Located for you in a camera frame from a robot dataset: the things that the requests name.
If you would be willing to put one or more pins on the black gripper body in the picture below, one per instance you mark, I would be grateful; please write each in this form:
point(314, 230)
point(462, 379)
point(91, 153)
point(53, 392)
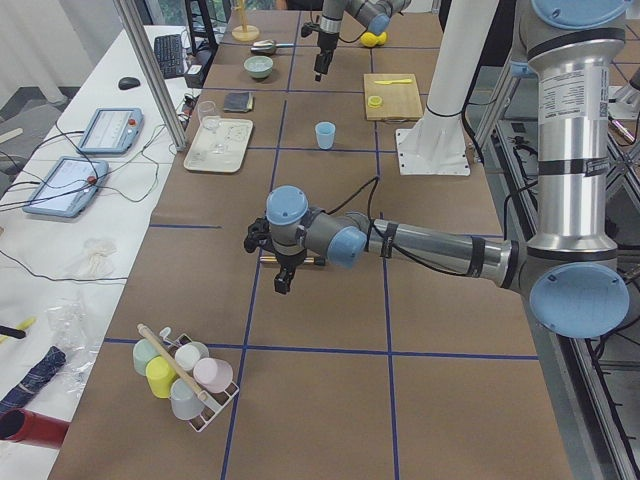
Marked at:
point(326, 42)
point(287, 261)

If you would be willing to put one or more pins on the steel muddler black tip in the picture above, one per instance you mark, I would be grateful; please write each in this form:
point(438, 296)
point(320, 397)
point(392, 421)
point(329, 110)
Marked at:
point(272, 260)

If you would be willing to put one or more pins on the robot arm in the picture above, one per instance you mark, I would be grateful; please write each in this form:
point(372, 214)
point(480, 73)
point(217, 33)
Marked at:
point(567, 271)
point(374, 16)

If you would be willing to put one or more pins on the light blue plastic cup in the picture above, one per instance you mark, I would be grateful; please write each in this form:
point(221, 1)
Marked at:
point(325, 134)

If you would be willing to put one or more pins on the lemon slices on board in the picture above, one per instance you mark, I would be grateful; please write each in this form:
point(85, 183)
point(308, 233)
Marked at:
point(374, 101)

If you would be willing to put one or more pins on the pale pink plastic cup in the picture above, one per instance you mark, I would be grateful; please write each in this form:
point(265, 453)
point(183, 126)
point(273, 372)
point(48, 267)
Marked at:
point(215, 375)

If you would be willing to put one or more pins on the white plastic cup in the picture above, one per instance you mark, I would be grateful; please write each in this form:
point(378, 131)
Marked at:
point(189, 354)

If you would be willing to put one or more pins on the yellow plastic cup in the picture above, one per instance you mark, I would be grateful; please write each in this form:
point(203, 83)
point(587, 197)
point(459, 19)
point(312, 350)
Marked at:
point(160, 377)

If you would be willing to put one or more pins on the pale green plastic cup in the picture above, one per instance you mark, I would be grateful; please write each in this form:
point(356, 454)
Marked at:
point(143, 353)

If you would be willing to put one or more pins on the grey plastic cup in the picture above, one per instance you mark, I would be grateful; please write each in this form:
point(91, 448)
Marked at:
point(184, 403)

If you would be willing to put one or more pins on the green bowl of ice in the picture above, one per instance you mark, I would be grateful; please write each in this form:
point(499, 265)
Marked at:
point(258, 67)

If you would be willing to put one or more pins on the yellow plastic knife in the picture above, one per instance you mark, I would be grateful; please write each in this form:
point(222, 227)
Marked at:
point(398, 81)

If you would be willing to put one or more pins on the steel ice scoop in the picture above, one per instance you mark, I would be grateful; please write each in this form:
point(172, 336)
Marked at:
point(269, 47)

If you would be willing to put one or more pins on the grey folded cloth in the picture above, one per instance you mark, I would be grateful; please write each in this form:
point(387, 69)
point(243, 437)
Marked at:
point(238, 102)

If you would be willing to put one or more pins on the wooden mug tree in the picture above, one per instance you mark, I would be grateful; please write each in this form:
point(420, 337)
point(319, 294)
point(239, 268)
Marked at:
point(244, 32)

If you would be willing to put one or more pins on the wooden cutting board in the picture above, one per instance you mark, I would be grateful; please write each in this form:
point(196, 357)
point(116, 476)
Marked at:
point(401, 102)

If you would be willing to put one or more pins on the clear wine glass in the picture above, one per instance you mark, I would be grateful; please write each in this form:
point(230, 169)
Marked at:
point(209, 115)

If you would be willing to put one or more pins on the cream bear tray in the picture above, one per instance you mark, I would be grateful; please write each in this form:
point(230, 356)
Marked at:
point(221, 151)

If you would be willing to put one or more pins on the black keyboard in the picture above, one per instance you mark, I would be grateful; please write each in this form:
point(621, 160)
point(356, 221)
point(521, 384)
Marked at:
point(169, 54)

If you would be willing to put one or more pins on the black computer mouse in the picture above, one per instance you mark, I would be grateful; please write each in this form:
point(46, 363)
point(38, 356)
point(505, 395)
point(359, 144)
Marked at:
point(127, 83)

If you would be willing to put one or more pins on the blue teach pendant far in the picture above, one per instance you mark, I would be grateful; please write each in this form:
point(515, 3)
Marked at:
point(111, 131)

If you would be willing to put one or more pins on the blue teach pendant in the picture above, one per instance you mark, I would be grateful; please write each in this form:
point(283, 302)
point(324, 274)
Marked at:
point(111, 131)
point(68, 188)

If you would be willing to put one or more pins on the blue teach pendant near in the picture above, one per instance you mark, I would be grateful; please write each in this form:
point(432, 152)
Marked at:
point(68, 188)

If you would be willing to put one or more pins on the red cylinder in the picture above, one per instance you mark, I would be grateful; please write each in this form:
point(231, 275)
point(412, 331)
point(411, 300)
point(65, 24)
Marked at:
point(31, 428)

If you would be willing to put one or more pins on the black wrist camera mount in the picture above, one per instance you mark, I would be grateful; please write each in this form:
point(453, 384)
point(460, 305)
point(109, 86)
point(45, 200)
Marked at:
point(258, 236)

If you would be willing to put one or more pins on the wooden rack handle rod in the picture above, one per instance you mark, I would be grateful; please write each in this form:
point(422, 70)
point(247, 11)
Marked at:
point(148, 334)

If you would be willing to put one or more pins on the white wire cup rack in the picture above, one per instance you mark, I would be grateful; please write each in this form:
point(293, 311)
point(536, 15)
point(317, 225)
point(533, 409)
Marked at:
point(216, 402)

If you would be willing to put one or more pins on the aluminium frame post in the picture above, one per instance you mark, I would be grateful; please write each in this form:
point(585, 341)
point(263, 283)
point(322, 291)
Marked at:
point(132, 23)

